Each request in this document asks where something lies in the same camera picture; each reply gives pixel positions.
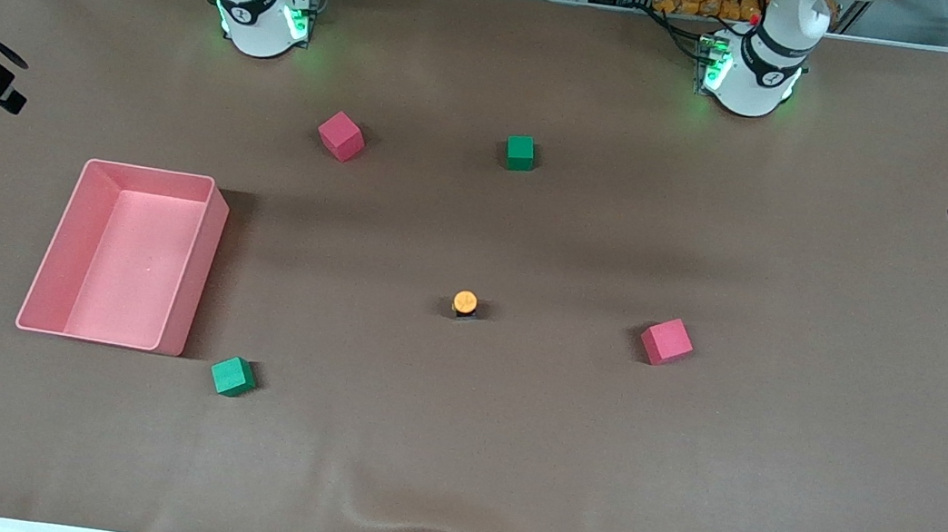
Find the pink plastic bin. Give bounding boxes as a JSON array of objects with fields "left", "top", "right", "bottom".
[{"left": 14, "top": 151, "right": 234, "bottom": 361}]

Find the yellow mushroom push button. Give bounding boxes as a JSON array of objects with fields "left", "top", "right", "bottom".
[{"left": 449, "top": 288, "right": 482, "bottom": 322}]

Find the brown table mat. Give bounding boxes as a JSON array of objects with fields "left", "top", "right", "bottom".
[{"left": 0, "top": 0, "right": 948, "bottom": 532}]

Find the green foam cube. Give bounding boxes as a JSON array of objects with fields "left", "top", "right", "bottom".
[
  {"left": 207, "top": 352, "right": 259, "bottom": 400},
  {"left": 502, "top": 133, "right": 538, "bottom": 175}
]

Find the pink foam cube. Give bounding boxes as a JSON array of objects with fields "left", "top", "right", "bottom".
[
  {"left": 313, "top": 108, "right": 370, "bottom": 166},
  {"left": 637, "top": 313, "right": 697, "bottom": 371}
]

